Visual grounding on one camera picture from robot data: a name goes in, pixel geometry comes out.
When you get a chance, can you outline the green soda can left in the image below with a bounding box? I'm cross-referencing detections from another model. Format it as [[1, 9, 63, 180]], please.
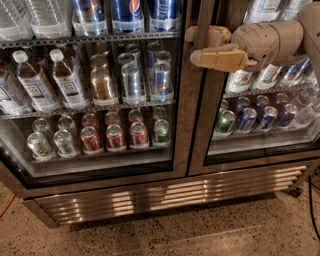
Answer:
[[152, 119, 170, 146]]

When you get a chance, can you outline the blue can right compartment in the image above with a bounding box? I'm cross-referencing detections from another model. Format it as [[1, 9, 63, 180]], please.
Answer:
[[235, 107, 257, 134]]

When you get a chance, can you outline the white green soda can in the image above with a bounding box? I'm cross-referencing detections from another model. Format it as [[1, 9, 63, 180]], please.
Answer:
[[27, 132, 55, 161]]

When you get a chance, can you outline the tea bottle white cap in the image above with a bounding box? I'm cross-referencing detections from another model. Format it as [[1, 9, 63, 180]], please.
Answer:
[[49, 49, 88, 109], [12, 50, 59, 113]]

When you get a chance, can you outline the silver drink can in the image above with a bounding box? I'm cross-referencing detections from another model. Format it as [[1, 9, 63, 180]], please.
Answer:
[[121, 63, 146, 105]]

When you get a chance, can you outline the clear water bottle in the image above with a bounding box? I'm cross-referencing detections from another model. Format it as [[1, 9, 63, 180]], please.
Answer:
[[26, 0, 72, 39]]

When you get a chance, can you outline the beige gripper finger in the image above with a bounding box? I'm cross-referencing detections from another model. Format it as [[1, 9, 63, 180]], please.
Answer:
[[185, 25, 232, 47], [190, 43, 257, 73]]

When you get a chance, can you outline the black floor cable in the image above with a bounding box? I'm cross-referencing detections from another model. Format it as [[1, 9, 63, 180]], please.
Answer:
[[307, 175, 320, 242]]

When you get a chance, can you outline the blue pepsi can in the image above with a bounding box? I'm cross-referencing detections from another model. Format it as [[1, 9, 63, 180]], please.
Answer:
[[112, 0, 143, 33]]

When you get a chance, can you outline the silver soda can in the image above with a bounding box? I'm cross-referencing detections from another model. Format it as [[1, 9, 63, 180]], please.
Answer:
[[54, 130, 79, 158]]

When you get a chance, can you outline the gold drink can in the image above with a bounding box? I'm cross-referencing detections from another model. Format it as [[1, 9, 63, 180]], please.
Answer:
[[91, 68, 118, 106]]

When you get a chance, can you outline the green can right compartment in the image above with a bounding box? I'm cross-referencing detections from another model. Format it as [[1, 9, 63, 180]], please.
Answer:
[[214, 110, 236, 137]]

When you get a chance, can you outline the steel fridge vent grille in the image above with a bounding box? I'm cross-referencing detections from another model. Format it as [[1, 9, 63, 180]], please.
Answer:
[[23, 164, 307, 228]]

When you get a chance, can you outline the blue silver energy can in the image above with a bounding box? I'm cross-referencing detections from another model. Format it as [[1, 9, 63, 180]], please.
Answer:
[[150, 61, 174, 102]]

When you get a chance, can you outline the white tall can right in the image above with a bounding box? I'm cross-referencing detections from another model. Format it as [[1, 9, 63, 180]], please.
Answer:
[[225, 70, 252, 93]]

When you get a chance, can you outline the glass fridge door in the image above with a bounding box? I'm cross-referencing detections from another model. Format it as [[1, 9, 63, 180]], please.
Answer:
[[190, 0, 319, 175], [0, 0, 220, 198]]

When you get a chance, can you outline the orange floor cable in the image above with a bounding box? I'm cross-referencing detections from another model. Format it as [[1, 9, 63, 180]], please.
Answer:
[[0, 193, 17, 219]]

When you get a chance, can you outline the red soda can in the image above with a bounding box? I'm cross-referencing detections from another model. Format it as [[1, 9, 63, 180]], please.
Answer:
[[129, 122, 149, 149], [106, 124, 126, 152], [80, 126, 103, 154]]

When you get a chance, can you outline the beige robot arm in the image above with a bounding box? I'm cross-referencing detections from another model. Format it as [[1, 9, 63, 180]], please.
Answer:
[[190, 1, 320, 73]]

